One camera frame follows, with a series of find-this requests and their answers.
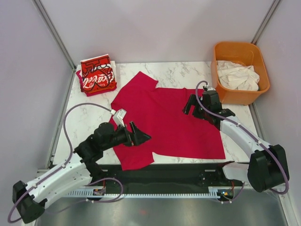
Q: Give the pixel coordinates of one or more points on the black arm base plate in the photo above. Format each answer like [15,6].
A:
[163,178]

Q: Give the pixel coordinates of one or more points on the left aluminium corner post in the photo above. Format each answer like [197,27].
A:
[51,27]

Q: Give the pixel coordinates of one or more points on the red Coca-Cola folded shirt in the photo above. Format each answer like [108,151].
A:
[96,65]

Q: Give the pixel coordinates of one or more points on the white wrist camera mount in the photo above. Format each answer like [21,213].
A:
[207,88]

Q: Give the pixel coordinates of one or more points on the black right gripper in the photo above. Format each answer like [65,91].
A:
[193,100]

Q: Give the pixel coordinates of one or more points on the crimson red t-shirt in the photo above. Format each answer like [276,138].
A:
[158,113]

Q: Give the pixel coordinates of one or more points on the orange plastic basket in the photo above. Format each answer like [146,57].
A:
[245,54]

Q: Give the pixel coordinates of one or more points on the aluminium corner post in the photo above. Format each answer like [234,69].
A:
[267,18]
[51,27]

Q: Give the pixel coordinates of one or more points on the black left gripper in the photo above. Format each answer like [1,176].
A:
[137,137]

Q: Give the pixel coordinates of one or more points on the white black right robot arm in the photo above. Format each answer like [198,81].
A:
[254,153]

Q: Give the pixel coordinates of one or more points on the aluminium frame rail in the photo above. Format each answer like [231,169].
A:
[70,174]

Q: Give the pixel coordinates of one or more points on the right aluminium corner post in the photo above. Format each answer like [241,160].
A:
[267,18]

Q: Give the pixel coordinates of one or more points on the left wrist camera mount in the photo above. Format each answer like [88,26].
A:
[118,117]

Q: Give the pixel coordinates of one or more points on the white slotted cable duct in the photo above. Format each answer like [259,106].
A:
[92,193]

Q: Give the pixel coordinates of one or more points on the white crumpled cloth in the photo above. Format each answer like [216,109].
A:
[237,77]

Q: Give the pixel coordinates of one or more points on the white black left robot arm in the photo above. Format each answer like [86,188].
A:
[31,199]

